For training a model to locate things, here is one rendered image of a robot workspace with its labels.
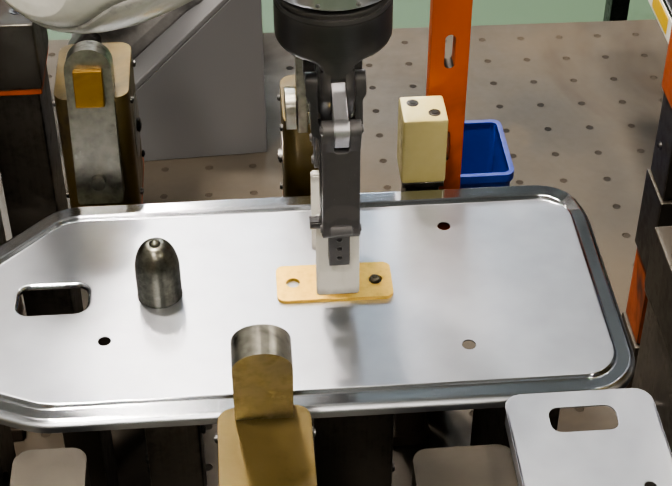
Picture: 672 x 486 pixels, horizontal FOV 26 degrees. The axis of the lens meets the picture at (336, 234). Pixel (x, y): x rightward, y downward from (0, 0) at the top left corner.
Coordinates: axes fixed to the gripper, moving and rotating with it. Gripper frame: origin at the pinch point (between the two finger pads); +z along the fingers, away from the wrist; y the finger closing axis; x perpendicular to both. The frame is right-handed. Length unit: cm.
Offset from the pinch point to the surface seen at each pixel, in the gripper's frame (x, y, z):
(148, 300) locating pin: -13.5, 1.5, 4.0
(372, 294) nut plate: 2.6, 1.7, 4.4
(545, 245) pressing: 16.1, -3.0, 4.8
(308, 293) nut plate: -2.0, 1.2, 4.4
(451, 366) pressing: 7.3, 9.1, 4.7
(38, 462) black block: -20.4, 14.7, 5.6
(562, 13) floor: 66, -198, 105
